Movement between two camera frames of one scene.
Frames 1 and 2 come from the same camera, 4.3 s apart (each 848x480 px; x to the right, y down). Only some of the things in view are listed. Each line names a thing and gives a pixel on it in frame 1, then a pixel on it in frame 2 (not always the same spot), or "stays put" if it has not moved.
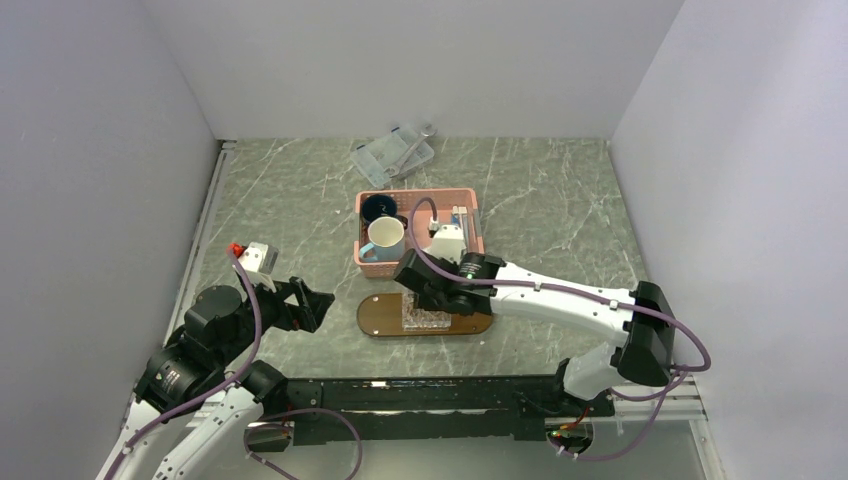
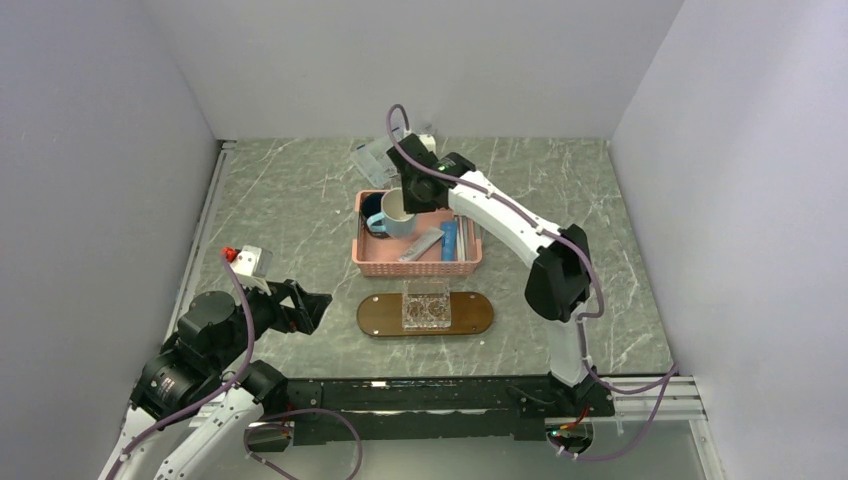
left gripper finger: [302, 292] stays put
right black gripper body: [428, 301] -> [413, 200]
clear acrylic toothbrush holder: [422, 320] stays put
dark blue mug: [379, 205] stays put
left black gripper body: [275, 310] stays put
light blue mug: [387, 236] -> [394, 219]
